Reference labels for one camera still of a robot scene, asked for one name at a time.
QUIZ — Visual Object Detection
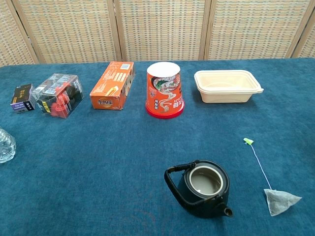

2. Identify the grey tea bag with string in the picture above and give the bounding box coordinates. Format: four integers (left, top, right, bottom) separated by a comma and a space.
243, 137, 303, 217

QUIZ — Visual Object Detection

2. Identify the black cast iron teapot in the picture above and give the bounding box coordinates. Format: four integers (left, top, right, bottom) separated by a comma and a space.
164, 160, 233, 219

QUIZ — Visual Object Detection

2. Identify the orange instant noodle cup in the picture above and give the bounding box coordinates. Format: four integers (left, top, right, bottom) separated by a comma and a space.
145, 62, 185, 119

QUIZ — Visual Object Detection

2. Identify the orange cardboard box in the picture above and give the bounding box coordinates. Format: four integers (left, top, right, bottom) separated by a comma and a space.
89, 61, 136, 111

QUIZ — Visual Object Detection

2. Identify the beige plastic food container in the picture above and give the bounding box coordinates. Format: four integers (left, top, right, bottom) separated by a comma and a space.
193, 69, 264, 104

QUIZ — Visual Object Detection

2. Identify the blue table carpet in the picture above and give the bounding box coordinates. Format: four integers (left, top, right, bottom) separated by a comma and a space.
0, 58, 315, 236

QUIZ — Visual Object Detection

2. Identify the woven wooden folding screen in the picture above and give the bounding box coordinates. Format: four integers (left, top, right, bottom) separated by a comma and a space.
0, 0, 315, 67

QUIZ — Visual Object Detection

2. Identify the clear box with red items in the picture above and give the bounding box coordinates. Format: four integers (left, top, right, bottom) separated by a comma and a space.
31, 73, 84, 119

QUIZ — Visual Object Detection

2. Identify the small black purple box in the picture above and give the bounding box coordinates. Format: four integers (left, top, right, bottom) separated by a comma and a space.
10, 83, 37, 115

